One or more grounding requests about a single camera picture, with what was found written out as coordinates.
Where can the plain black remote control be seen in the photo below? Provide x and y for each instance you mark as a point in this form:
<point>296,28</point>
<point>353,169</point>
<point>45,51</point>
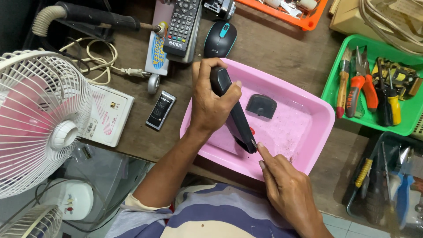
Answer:
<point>239,122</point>

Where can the small white fan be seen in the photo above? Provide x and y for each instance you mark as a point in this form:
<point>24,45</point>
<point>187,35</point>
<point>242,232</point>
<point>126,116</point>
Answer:
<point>33,223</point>

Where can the black battery cover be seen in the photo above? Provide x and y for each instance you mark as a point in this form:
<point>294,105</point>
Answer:
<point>261,106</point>

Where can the orange basket of parts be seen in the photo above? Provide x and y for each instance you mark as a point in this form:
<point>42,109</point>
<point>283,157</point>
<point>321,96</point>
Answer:
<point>307,22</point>

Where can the yellow circuit board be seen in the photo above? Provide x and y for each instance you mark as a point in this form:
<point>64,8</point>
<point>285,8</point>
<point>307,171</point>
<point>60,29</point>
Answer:
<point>401,77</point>

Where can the pink plastic tray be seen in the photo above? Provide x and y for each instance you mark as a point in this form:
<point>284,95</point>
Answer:
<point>290,132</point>

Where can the large white fan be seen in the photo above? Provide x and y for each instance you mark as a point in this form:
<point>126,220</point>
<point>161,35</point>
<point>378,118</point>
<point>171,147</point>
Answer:
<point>64,134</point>

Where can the black remote with many buttons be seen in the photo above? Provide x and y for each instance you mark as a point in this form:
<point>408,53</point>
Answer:
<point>181,29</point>

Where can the white round appliance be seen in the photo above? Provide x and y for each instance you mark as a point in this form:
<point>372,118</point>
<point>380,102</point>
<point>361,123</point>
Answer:
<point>74,198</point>

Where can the silver toy scooter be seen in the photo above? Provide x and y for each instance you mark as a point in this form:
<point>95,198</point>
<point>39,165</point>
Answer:
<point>158,56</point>

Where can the grey metal part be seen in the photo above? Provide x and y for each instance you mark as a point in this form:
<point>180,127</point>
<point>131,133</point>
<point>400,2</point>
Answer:
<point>221,7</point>

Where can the beige device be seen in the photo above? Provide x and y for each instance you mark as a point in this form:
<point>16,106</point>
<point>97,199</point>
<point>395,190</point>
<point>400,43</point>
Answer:
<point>348,19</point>

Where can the black mouse with teal wheel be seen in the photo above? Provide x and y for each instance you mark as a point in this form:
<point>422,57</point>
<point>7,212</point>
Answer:
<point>219,41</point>

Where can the person's left hand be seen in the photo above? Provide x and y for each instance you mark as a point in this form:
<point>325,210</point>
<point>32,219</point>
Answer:
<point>205,105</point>

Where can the small red part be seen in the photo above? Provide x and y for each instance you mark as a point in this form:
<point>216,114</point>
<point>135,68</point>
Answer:
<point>252,131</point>

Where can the white adapter box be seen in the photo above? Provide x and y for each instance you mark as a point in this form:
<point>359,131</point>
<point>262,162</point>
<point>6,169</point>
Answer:
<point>112,119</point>

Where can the person's right hand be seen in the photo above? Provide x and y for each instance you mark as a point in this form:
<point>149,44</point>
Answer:
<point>287,188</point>

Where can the green plastic basket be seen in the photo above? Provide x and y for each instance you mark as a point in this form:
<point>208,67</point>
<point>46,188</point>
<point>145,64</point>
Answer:
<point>411,112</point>

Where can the black phone battery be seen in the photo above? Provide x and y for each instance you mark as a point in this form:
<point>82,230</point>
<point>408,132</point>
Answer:
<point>161,110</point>

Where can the dark tray of tools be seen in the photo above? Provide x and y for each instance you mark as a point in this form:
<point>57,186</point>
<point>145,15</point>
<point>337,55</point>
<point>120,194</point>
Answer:
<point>376,198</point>

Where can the yellow grip tool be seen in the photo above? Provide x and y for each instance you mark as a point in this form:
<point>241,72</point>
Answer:
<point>363,173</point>

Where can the person's striped shirt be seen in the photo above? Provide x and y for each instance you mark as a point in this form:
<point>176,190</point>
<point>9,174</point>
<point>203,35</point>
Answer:
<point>205,215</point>

